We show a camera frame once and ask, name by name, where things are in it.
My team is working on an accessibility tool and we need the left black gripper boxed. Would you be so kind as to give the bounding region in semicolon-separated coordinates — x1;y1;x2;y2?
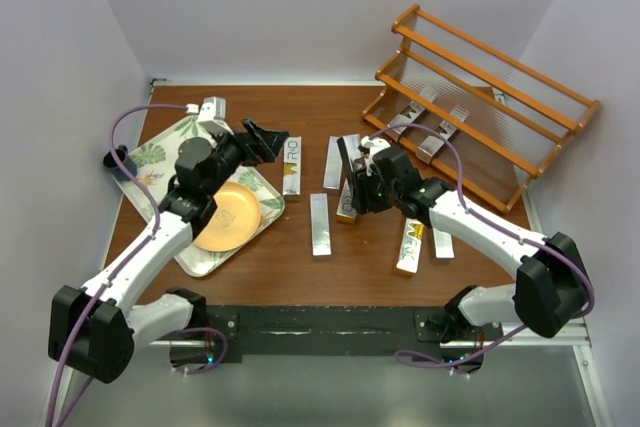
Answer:
204;119;288;197

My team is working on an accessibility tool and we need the silver angled R&O box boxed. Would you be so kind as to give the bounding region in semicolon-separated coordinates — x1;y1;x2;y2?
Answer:
386;101;426;141

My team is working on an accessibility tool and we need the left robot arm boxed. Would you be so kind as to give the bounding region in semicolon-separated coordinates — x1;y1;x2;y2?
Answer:
48;119;289;384

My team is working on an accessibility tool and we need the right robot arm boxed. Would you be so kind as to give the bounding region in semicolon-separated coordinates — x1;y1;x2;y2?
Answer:
337;137;593;340

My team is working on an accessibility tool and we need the wooden tiered shelf rack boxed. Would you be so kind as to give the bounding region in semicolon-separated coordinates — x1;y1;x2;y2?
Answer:
362;4;600;213

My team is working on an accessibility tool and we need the silver toothpaste box upper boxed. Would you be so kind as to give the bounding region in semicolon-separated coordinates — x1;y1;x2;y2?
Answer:
323;136;342;190

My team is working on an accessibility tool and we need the silver gold R&O toothpaste box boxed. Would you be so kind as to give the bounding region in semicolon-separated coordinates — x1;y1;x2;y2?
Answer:
282;136;302;202

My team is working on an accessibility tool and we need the silver toothpaste box lower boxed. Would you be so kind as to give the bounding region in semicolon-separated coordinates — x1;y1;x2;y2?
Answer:
310;193;331;257

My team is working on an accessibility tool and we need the gold R&O box centre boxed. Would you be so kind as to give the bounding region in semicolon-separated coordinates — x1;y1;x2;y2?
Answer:
336;180;357;224

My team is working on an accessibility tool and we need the orange round plate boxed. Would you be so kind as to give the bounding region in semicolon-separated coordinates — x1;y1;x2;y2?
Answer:
194;182;261;252

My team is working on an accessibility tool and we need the gold R&O box right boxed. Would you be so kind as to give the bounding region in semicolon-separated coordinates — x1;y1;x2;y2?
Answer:
395;219;425;275

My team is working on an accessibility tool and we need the floral leaf pattern tray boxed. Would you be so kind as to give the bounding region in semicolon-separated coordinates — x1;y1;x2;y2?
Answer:
115;116;285;277

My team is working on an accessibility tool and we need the silver box far right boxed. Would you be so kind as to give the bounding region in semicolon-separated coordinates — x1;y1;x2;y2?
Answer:
432;228;455;259

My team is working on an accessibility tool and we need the dark blue mug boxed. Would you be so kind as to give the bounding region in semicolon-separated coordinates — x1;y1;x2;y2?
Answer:
102;145;138;181

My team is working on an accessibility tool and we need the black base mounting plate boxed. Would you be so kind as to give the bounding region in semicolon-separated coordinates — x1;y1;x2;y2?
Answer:
169;304;504;373

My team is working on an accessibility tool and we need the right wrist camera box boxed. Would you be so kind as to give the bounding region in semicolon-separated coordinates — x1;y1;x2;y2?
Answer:
358;136;391;159

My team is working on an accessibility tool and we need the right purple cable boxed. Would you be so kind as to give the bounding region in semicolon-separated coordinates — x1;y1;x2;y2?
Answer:
372;122;596;374

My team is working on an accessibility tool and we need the aluminium frame rail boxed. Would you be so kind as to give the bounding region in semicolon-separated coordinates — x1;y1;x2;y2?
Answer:
37;302;614;427

